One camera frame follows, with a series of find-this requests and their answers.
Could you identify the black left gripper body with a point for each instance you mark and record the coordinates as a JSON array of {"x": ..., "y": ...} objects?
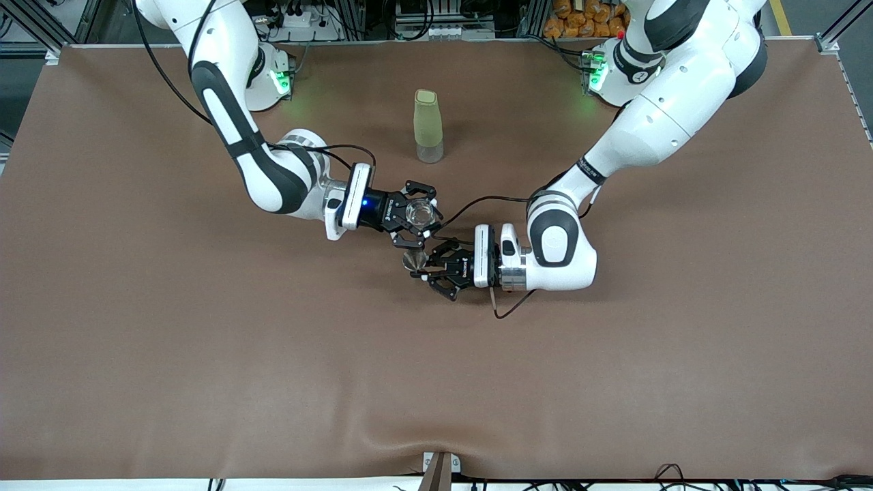
[{"x": 464, "y": 266}]

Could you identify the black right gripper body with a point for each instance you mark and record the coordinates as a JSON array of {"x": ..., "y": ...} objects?
[{"x": 384, "y": 211}]

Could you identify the silver metal jigger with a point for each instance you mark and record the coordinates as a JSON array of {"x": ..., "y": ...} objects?
[{"x": 414, "y": 260}]

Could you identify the clear glass measuring cup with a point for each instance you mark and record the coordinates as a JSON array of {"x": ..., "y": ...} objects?
[{"x": 421, "y": 215}]

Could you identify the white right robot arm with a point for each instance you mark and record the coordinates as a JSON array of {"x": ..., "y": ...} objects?
[{"x": 204, "y": 34}]

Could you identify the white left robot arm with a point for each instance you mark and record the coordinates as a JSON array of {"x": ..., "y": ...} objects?
[{"x": 682, "y": 102}]

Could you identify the pale green bottle shaker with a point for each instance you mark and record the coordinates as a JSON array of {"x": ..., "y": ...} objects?
[{"x": 427, "y": 123}]

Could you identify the brown tablecloth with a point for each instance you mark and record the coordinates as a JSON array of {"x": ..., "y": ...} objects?
[{"x": 436, "y": 382}]

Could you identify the white connector strip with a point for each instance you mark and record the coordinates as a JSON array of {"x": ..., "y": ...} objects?
[{"x": 443, "y": 32}]

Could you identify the white power strip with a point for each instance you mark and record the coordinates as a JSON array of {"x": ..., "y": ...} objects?
[{"x": 300, "y": 24}]

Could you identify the orange snack bag pile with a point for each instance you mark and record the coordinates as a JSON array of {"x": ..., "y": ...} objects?
[{"x": 580, "y": 20}]

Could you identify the white metal bracket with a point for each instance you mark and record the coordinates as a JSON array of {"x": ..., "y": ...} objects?
[{"x": 455, "y": 464}]

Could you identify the brown wooden post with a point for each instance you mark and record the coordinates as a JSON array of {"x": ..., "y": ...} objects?
[{"x": 436, "y": 474}]

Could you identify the aluminium frame strut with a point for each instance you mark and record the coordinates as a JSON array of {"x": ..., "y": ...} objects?
[
  {"x": 20, "y": 49},
  {"x": 827, "y": 44}
]

